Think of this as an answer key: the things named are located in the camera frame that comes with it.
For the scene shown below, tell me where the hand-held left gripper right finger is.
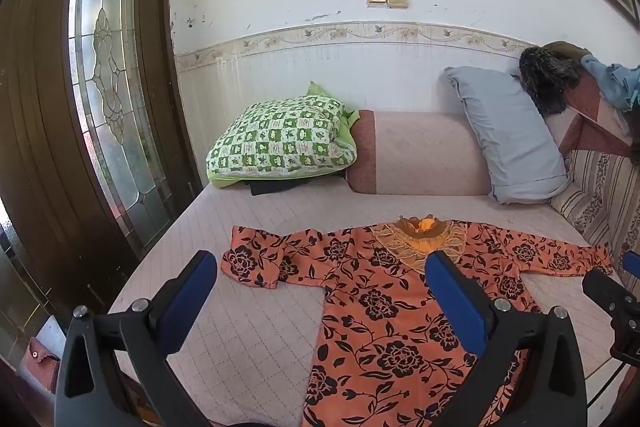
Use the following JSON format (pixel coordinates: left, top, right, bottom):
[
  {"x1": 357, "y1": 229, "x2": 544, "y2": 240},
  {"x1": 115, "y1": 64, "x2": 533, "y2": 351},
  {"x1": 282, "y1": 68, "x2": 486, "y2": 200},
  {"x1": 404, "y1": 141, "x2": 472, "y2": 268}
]
[{"x1": 424, "y1": 250, "x2": 588, "y2": 427}]

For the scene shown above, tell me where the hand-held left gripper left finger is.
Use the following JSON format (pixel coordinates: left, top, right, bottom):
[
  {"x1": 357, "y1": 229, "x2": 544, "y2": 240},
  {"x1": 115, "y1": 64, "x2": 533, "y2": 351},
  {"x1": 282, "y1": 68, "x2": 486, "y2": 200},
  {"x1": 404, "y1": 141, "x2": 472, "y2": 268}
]
[{"x1": 54, "y1": 250, "x2": 218, "y2": 427}]

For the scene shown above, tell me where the orange floral dress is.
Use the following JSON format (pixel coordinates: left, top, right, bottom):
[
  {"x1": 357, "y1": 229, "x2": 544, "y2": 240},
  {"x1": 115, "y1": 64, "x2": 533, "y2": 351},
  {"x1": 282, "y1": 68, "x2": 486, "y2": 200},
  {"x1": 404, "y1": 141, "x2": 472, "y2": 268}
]
[{"x1": 221, "y1": 214, "x2": 613, "y2": 427}]

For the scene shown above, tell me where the pink quilted bed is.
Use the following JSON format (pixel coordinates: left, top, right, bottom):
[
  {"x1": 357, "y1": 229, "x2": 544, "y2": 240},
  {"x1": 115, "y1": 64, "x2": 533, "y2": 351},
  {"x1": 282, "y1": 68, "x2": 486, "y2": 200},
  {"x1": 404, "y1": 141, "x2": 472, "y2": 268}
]
[{"x1": 107, "y1": 179, "x2": 626, "y2": 427}]

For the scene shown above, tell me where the striped floral cushion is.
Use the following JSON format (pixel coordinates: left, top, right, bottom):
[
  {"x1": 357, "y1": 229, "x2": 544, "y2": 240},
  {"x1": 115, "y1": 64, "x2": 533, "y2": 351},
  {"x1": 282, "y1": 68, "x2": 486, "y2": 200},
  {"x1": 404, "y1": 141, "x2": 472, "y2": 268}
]
[{"x1": 549, "y1": 149, "x2": 640, "y2": 295}]

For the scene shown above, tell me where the dark folded cloth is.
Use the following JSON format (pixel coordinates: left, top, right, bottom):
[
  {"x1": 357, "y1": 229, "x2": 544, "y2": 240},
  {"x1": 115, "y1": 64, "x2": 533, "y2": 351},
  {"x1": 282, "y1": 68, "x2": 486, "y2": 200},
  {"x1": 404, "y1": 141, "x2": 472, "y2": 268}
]
[{"x1": 249, "y1": 174, "x2": 348, "y2": 196}]

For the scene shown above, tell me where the pink brown cushion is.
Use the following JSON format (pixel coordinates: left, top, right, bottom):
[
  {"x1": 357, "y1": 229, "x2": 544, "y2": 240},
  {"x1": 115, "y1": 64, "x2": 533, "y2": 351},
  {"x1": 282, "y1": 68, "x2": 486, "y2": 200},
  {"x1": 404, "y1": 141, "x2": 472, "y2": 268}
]
[{"x1": 542, "y1": 41, "x2": 640, "y2": 165}]

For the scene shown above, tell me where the pink bolster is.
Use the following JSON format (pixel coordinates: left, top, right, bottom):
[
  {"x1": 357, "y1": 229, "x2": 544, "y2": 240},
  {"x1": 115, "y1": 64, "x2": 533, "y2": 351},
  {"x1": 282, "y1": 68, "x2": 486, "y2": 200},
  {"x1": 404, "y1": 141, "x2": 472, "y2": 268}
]
[{"x1": 346, "y1": 109, "x2": 493, "y2": 196}]

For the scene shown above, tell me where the pink bag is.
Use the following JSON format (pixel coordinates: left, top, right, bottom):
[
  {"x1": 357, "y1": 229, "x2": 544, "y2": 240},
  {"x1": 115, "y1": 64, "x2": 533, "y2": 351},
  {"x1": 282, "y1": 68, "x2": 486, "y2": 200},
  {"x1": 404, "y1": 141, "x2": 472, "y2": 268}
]
[{"x1": 20, "y1": 336, "x2": 62, "y2": 394}]

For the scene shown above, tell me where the light blue pillow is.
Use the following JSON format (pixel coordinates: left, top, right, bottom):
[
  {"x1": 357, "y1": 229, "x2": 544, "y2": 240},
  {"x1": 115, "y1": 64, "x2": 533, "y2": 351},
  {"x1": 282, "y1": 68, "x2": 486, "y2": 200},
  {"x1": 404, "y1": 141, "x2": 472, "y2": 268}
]
[{"x1": 444, "y1": 66, "x2": 571, "y2": 204}]

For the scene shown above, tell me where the blue cloth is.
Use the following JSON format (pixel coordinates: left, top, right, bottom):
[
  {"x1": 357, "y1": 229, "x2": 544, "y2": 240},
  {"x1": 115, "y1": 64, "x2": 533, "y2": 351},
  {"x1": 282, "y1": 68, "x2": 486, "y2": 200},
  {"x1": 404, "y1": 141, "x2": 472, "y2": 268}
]
[{"x1": 580, "y1": 54, "x2": 640, "y2": 110}]

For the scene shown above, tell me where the green checkered pillow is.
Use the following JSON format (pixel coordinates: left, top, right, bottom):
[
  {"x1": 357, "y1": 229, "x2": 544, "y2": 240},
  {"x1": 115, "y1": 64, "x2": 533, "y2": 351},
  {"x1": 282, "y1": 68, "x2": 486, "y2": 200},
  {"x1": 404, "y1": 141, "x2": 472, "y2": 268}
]
[{"x1": 206, "y1": 81, "x2": 361, "y2": 188}]

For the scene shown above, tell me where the dark furry cloth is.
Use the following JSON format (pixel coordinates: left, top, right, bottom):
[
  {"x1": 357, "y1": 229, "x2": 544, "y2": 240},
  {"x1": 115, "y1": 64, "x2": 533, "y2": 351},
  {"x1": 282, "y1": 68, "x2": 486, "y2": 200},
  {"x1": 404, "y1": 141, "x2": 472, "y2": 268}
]
[{"x1": 518, "y1": 46, "x2": 584, "y2": 116}]

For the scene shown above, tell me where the wooden door with stained glass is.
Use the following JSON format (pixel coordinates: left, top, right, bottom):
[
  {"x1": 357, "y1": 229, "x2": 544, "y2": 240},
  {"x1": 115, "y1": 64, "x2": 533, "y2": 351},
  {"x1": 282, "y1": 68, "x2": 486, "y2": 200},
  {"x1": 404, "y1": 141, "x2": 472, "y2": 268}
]
[{"x1": 0, "y1": 0, "x2": 203, "y2": 313}]

